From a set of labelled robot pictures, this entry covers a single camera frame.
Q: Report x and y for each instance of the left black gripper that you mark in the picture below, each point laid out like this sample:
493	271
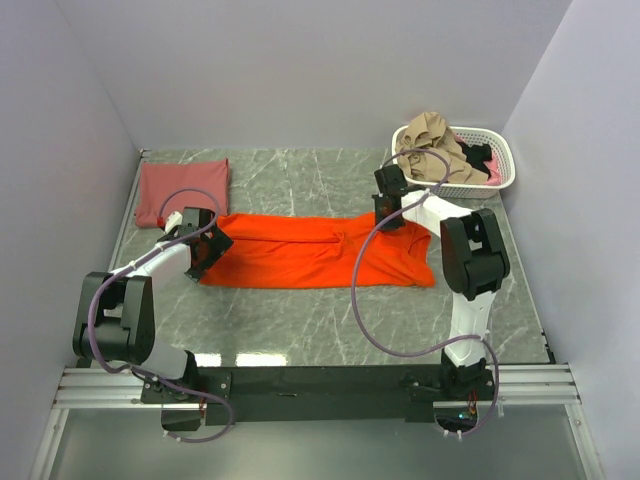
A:
210	251

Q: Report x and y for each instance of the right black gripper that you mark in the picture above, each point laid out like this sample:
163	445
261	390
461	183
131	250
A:
385	213

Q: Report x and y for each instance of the orange t-shirt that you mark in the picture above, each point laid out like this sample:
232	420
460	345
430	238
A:
277	252

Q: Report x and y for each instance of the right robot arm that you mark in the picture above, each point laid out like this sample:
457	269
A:
474	262

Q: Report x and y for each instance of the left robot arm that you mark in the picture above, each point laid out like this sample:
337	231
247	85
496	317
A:
115	322

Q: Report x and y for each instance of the beige crumpled t-shirt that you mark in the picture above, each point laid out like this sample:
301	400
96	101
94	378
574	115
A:
428	152

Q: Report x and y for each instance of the folded pink t-shirt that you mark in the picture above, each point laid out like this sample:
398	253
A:
159	180

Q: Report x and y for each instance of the black garment in basket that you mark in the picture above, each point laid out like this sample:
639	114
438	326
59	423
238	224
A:
477	156

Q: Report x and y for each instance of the pink garment in basket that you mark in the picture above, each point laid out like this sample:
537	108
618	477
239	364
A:
494	177

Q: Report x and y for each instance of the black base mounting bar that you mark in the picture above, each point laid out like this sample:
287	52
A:
307	393

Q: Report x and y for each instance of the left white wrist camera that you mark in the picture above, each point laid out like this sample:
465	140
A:
170	222

